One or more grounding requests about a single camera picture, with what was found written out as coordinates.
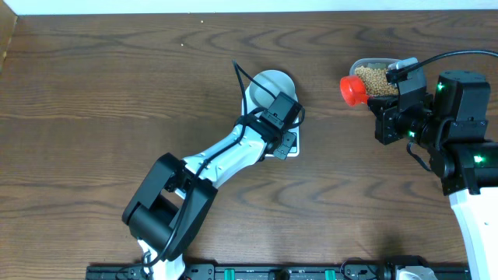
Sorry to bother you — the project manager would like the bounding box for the white digital kitchen scale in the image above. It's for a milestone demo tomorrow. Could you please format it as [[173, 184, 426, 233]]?
[[244, 80, 300, 157]]

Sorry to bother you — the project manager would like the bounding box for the red plastic scoop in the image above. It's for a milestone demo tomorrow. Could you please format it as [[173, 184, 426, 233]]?
[[340, 75, 369, 107]]

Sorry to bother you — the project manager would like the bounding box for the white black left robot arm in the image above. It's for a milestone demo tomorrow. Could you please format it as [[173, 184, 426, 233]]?
[[121, 114, 300, 279]]

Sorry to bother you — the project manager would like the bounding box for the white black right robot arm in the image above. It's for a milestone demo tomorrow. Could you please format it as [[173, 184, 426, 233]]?
[[367, 71, 497, 279]]

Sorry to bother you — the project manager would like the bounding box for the grey plastic bowl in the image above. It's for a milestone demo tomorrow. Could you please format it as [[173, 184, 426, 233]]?
[[245, 70, 298, 111]]

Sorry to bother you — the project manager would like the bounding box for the clear container of soybeans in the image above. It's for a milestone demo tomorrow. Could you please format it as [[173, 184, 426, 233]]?
[[349, 58, 398, 96]]

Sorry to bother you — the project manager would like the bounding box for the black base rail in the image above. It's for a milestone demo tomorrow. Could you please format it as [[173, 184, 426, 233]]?
[[85, 255, 475, 280]]

